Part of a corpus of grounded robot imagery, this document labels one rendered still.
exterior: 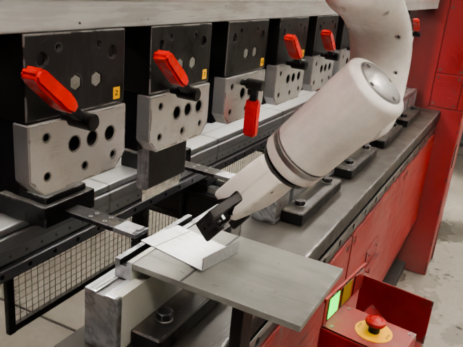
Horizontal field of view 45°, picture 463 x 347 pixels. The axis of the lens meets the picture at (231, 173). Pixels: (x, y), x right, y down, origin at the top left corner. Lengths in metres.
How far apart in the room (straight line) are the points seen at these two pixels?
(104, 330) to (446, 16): 2.33
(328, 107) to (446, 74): 2.25
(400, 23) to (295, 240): 0.66
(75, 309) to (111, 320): 1.72
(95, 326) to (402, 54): 0.56
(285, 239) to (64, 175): 0.70
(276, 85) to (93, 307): 0.53
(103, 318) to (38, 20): 0.44
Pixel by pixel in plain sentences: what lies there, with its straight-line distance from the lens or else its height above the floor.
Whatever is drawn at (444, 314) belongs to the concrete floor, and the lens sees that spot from 2.87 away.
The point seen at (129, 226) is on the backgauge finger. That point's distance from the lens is 0.93.
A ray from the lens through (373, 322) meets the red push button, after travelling 1.13.
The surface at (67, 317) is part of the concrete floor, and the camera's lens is 2.50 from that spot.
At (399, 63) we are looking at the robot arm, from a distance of 0.72.
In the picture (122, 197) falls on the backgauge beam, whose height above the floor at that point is 0.94.
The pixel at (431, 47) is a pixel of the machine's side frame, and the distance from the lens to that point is 2.86.
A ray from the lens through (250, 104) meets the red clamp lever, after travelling 0.93.
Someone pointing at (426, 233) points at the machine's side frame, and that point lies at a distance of 3.07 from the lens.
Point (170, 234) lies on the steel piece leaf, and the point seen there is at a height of 1.00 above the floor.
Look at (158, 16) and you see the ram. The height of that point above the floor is 1.35.
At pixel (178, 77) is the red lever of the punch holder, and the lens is 0.70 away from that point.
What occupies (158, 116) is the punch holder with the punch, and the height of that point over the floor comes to 1.23.
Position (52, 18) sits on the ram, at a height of 1.35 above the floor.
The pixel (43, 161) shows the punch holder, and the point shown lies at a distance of 0.60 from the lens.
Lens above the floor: 1.41
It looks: 20 degrees down
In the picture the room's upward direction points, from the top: 5 degrees clockwise
